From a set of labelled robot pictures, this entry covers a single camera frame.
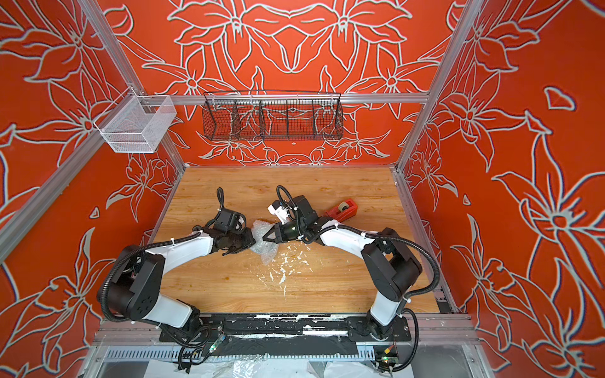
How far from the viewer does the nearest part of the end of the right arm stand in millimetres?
669

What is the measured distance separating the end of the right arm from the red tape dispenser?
260 millimetres

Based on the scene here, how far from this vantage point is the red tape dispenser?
38.1 inches
